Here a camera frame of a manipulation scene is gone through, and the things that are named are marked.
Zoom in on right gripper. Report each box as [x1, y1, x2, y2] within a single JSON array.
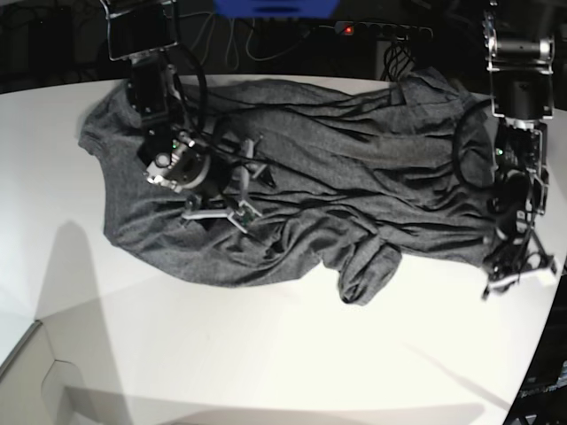
[[142, 132, 272, 234]]

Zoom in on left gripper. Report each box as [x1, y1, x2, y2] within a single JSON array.
[[481, 232, 557, 301]]

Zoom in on grey t-shirt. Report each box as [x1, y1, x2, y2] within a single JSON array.
[[79, 68, 495, 305]]

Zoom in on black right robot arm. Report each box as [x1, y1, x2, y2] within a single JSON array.
[[102, 1, 268, 234]]

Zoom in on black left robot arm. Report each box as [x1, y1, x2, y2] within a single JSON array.
[[452, 1, 566, 298]]

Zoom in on blue box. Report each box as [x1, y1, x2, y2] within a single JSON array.
[[214, 0, 339, 19]]

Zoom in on black power strip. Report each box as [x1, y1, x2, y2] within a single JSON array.
[[333, 20, 434, 41]]

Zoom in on grey cables behind table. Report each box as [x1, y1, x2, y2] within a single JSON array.
[[185, 8, 311, 70]]

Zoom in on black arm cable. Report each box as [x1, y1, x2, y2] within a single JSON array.
[[451, 99, 497, 189]]

